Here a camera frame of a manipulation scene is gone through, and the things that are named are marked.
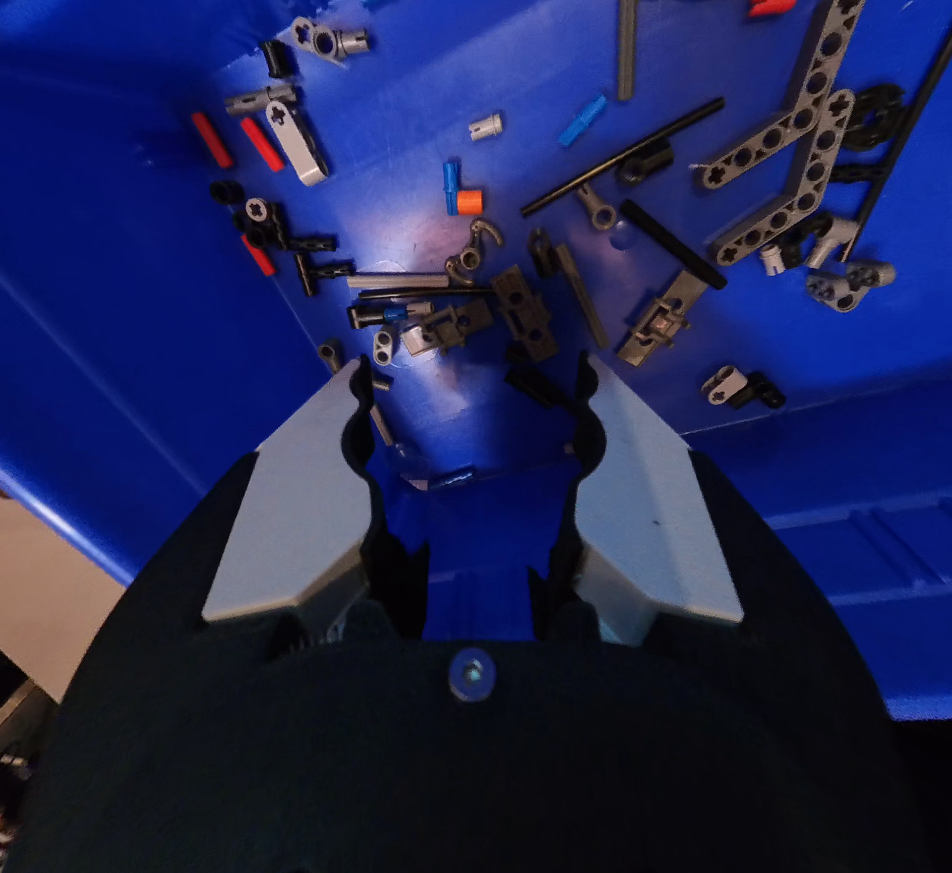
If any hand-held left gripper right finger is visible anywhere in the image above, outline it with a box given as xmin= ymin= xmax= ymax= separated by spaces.
xmin=527 ymin=351 xmax=745 ymax=647

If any short blue pin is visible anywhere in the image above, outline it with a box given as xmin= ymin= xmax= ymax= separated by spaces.
xmin=558 ymin=96 xmax=607 ymax=147

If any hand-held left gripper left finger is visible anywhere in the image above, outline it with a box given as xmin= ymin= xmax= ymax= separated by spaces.
xmin=202 ymin=354 xmax=430 ymax=642

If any long thin black axle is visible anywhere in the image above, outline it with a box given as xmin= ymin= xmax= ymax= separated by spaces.
xmin=521 ymin=97 xmax=726 ymax=217
xmin=844 ymin=29 xmax=952 ymax=264

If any round black disc piece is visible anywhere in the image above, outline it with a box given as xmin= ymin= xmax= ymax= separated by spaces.
xmin=848 ymin=83 xmax=907 ymax=149

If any grey bent liftarm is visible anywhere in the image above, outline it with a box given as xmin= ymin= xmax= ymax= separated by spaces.
xmin=698 ymin=0 xmax=870 ymax=191
xmin=710 ymin=88 xmax=856 ymax=266

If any grey pin connector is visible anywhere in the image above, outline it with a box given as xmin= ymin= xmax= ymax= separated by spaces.
xmin=292 ymin=16 xmax=369 ymax=63

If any dark grey holed plate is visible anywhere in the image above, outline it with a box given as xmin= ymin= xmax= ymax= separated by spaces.
xmin=402 ymin=299 xmax=493 ymax=357
xmin=491 ymin=265 xmax=559 ymax=361

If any dark grey axle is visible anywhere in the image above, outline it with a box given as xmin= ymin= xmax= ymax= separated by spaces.
xmin=617 ymin=0 xmax=642 ymax=102

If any dark grey axle pin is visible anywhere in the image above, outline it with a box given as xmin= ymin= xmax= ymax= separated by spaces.
xmin=225 ymin=86 xmax=298 ymax=117

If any light grey thin liftarm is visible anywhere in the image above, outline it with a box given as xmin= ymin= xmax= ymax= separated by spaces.
xmin=265 ymin=102 xmax=330 ymax=187

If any blue plastic bin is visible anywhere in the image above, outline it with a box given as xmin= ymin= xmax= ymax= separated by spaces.
xmin=0 ymin=0 xmax=952 ymax=721

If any black pin connector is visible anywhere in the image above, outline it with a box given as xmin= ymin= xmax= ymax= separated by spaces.
xmin=744 ymin=371 xmax=787 ymax=410

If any short red axle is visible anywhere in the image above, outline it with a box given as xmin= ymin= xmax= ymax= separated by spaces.
xmin=240 ymin=233 xmax=278 ymax=278

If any grey perpendicular connector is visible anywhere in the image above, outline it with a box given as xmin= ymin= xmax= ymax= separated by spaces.
xmin=807 ymin=259 xmax=897 ymax=312

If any light grey elbow connector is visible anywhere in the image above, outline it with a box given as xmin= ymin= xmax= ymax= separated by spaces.
xmin=807 ymin=215 xmax=858 ymax=269

